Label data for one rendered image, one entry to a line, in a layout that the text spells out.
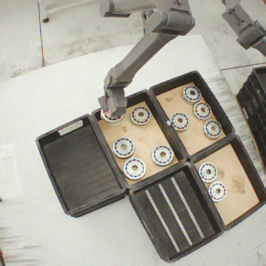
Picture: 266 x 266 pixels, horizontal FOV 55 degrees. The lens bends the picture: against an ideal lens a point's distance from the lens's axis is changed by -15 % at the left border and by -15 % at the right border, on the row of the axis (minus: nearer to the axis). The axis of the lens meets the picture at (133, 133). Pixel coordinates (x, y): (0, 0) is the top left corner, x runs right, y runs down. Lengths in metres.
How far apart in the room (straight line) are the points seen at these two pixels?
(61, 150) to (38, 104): 0.41
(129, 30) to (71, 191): 1.94
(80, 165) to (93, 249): 0.45
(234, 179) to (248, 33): 0.83
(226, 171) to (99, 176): 0.63
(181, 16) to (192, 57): 1.18
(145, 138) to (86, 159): 0.30
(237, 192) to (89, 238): 0.79
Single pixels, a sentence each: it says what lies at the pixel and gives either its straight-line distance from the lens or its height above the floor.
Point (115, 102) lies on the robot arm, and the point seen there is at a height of 1.26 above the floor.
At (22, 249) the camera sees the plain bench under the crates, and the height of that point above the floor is 0.70.
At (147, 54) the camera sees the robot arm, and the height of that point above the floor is 1.50.
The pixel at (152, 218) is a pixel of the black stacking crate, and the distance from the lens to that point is 1.33.
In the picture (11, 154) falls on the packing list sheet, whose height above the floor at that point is 0.70.
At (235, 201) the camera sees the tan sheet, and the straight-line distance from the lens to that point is 1.44.
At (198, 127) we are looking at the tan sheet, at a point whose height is 0.83.
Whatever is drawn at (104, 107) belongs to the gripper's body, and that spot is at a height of 1.14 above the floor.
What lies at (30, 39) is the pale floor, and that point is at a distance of 3.04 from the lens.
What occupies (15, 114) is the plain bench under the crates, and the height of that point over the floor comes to 0.70.
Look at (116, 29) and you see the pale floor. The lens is 2.91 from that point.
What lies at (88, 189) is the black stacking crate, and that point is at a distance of 1.35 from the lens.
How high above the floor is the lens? 2.15
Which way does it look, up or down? 69 degrees down
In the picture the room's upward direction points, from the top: 5 degrees clockwise
